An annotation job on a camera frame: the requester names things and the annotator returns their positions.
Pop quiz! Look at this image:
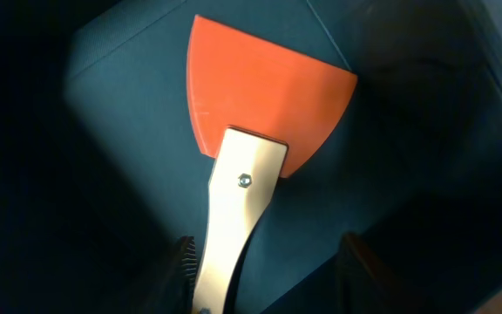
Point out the dark green open box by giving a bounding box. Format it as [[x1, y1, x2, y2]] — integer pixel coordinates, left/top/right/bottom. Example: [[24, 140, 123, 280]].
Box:
[[65, 1, 502, 313]]

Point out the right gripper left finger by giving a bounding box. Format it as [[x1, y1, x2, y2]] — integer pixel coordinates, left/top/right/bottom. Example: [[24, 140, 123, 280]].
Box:
[[146, 236, 197, 314]]

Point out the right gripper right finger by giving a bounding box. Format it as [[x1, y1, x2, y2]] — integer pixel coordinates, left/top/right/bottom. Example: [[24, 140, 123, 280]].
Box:
[[336, 233, 434, 314]]

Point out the orange scraper wooden handle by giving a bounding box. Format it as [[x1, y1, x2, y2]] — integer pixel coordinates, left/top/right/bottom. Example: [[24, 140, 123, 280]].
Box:
[[187, 16, 357, 313]]

